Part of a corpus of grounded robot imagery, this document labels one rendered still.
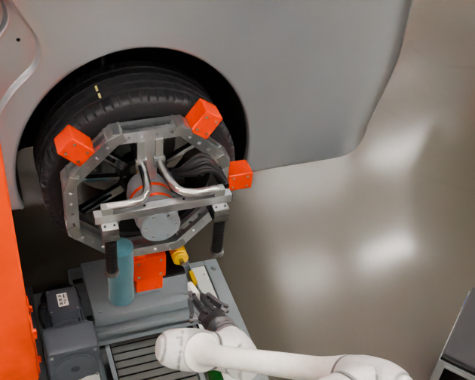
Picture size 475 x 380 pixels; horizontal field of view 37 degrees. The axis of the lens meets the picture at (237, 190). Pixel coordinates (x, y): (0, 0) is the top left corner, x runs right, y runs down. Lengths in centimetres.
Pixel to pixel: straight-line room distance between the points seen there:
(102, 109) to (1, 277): 60
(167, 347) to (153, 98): 78
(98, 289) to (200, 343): 111
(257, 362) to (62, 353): 93
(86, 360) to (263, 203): 146
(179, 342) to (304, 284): 148
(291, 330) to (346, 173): 114
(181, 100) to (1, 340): 88
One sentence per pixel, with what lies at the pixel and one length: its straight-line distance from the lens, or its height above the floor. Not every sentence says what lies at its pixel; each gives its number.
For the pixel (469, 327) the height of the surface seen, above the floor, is 34.
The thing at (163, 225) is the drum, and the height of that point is 86.
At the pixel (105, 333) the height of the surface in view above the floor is 16.
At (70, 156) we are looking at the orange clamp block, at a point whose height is 106.
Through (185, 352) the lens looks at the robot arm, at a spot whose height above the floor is 91.
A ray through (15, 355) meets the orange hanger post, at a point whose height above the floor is 66.
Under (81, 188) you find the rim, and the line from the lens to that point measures 261.
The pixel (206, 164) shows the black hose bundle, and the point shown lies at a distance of 218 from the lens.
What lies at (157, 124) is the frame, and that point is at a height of 111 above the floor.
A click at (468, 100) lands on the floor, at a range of 479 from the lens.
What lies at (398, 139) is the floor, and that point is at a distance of 426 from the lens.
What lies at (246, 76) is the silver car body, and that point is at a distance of 236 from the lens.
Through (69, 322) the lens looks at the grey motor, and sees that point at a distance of 261.
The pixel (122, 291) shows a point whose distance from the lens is 244.
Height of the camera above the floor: 241
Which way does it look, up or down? 41 degrees down
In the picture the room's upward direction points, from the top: 6 degrees clockwise
